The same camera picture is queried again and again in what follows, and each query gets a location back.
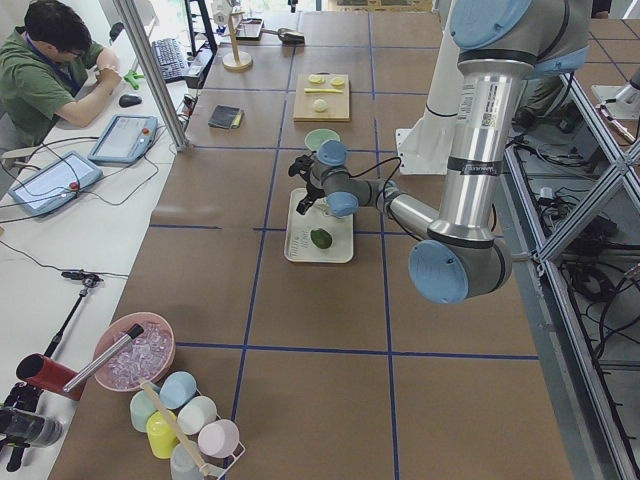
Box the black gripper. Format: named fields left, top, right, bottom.
left=288, top=154, right=320, bottom=215

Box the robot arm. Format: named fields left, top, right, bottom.
left=289, top=1, right=592, bottom=304

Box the green bowl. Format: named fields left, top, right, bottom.
left=304, top=128, right=341, bottom=151

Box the pink bowl with ice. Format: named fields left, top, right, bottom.
left=94, top=312, right=176, bottom=392

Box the green avocado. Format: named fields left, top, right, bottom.
left=310, top=228, right=333, bottom=250

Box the white bear tray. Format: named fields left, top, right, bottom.
left=284, top=188, right=354, bottom=263

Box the wooden cutting board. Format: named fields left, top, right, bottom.
left=293, top=73, right=351, bottom=122

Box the yellow plastic knife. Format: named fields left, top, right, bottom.
left=304, top=88, right=345, bottom=94

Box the grey folded cloth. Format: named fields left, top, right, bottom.
left=208, top=105, right=244, bottom=129

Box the wooden stand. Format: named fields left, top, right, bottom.
left=222, top=13, right=253, bottom=72

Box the metal scoop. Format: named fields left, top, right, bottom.
left=261, top=28, right=305, bottom=45

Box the dark tray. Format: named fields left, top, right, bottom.
left=236, top=18, right=264, bottom=41

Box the blue teach pendant far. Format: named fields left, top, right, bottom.
left=88, top=114, right=158, bottom=165

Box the blue teach pendant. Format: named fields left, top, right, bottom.
left=88, top=114, right=158, bottom=165
left=9, top=151, right=103, bottom=216

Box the black keyboard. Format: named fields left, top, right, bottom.
left=151, top=38, right=189, bottom=83

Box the black computer mouse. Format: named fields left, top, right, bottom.
left=118, top=94, right=142, bottom=108

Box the metal tube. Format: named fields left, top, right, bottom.
left=62, top=323, right=144, bottom=393

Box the blue cup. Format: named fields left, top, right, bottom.
left=159, top=371, right=197, bottom=410

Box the black selfie stick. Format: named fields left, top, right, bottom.
left=43, top=269, right=104, bottom=358

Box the white cup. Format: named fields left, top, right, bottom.
left=177, top=395, right=217, bottom=435

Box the blue teach pendant near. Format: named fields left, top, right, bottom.
left=9, top=151, right=103, bottom=216

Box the wooden stick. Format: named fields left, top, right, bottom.
left=140, top=381, right=213, bottom=478

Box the pink cup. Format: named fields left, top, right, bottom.
left=197, top=419, right=240, bottom=458

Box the green cup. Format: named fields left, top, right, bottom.
left=129, top=390, right=157, bottom=433

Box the yellow cup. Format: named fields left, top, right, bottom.
left=146, top=411, right=179, bottom=460

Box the person in green shirt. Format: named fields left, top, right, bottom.
left=1, top=1, right=122, bottom=147

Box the grey cup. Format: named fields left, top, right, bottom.
left=170, top=443, right=204, bottom=480

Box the red cylinder holder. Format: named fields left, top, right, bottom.
left=16, top=353, right=84, bottom=401

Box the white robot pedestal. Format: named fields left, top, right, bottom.
left=396, top=1, right=463, bottom=175

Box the aluminium frame post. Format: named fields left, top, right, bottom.
left=113, top=0, right=189, bottom=152

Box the black tripod camera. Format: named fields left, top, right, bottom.
left=1, top=382, right=63, bottom=472

